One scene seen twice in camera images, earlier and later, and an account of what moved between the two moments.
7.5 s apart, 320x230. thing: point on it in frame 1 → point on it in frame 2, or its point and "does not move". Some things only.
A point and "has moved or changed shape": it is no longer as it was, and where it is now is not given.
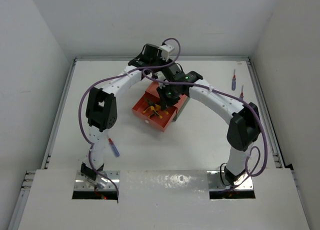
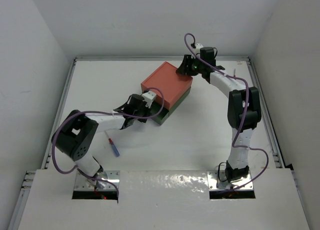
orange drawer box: (162, 123) has moved or changed shape
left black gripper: (163, 61) → (146, 109)
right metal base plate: (217, 181) does not move
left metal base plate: (80, 183) does not move
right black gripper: (167, 103) → (186, 68)
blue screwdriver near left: (114, 148) does not move
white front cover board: (167, 199) does not move
